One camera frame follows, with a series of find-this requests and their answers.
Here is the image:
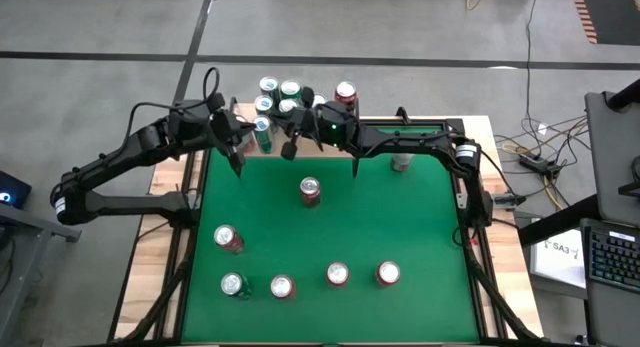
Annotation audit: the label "black table frame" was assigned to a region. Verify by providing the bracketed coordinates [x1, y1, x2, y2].
[107, 117, 546, 347]

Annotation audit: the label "green table mat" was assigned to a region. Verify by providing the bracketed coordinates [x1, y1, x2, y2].
[180, 125, 480, 344]

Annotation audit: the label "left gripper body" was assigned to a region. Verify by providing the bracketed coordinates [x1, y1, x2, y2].
[208, 93, 246, 178]

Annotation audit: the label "red Coca-Cola can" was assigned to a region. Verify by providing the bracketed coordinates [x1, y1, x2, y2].
[213, 224, 245, 254]
[333, 80, 359, 113]
[298, 175, 323, 208]

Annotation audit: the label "white SA3 sign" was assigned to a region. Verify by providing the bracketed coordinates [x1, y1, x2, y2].
[528, 229, 587, 289]

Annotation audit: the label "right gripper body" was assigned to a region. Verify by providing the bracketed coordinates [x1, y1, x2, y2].
[280, 86, 357, 162]

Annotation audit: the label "black floor cable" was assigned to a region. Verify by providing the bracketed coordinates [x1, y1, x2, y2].
[522, 0, 541, 133]

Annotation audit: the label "grey metal table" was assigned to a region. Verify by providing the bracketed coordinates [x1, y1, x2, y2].
[0, 201, 82, 338]

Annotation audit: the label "black computer tower blue lights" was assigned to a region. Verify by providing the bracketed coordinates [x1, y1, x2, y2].
[0, 170, 32, 211]

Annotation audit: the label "red-orange Fanta can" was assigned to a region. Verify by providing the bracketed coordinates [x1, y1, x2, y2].
[325, 260, 351, 289]
[374, 259, 402, 289]
[269, 274, 297, 301]

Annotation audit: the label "grey desk panel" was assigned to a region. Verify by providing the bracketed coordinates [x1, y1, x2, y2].
[583, 90, 640, 227]

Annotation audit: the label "black stand bar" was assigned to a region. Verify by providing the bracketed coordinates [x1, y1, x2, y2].
[517, 192, 601, 247]

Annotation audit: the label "silver green slim can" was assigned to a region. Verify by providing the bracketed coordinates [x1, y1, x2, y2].
[252, 114, 276, 155]

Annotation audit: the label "grey laptop lit keyboard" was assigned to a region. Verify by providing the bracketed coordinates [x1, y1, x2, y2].
[579, 217, 640, 347]

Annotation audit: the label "black power strip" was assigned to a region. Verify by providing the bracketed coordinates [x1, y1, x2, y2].
[518, 154, 562, 179]

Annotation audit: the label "black mat orange stripes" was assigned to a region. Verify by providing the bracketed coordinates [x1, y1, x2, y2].
[568, 0, 640, 46]

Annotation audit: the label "wooden shelf platform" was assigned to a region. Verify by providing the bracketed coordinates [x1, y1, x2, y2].
[219, 95, 362, 179]

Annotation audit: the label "white red can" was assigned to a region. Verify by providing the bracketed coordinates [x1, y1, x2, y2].
[389, 153, 415, 173]

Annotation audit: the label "silver grey can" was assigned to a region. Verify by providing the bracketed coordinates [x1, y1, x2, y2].
[241, 115, 257, 154]

